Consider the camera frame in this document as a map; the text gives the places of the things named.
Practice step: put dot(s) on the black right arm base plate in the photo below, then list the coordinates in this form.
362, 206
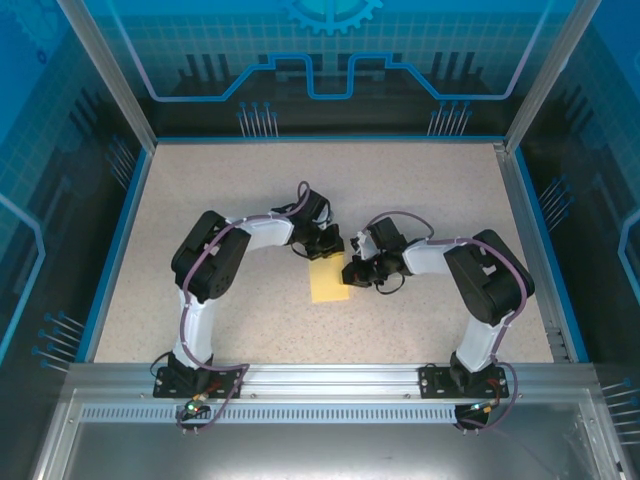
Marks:
431, 382

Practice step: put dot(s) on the aluminium mounting rail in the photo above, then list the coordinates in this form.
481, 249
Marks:
330, 382

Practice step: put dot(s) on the aluminium frame post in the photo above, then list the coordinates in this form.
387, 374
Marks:
550, 75
115, 80

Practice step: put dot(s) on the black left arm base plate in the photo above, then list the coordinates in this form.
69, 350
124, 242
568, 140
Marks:
161, 392

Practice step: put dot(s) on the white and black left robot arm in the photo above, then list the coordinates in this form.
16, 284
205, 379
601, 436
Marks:
265, 232

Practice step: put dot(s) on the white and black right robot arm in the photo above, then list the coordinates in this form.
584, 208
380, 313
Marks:
425, 257

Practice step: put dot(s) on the aluminium side rail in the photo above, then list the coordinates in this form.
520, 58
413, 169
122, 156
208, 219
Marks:
521, 210

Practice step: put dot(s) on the yellow cloth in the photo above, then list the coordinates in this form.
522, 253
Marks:
327, 282

